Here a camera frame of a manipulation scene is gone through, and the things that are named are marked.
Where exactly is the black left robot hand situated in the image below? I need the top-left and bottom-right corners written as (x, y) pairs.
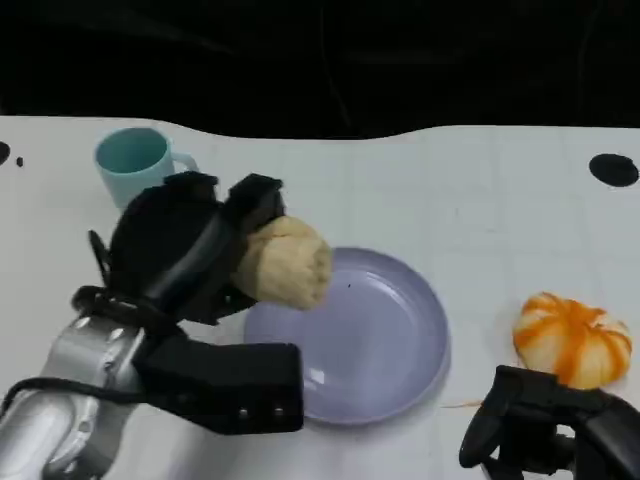
top-left (107, 171), bottom-right (290, 326)

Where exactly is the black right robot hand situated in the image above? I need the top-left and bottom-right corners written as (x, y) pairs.
top-left (458, 364), bottom-right (640, 480)

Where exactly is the beige towel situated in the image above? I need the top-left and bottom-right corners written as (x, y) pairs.
top-left (236, 214), bottom-right (334, 312)

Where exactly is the pale green mug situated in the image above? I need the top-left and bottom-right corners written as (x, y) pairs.
top-left (94, 127), bottom-right (200, 211)

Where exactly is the orange and white bread roll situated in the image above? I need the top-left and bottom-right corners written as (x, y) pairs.
top-left (512, 291), bottom-right (633, 391)

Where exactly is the lilac plate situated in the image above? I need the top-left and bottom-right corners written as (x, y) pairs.
top-left (243, 246), bottom-right (452, 427)

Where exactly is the black backdrop cloth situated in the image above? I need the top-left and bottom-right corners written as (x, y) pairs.
top-left (0, 0), bottom-right (640, 142)

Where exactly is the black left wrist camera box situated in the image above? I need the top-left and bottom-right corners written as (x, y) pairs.
top-left (133, 342), bottom-right (305, 434)

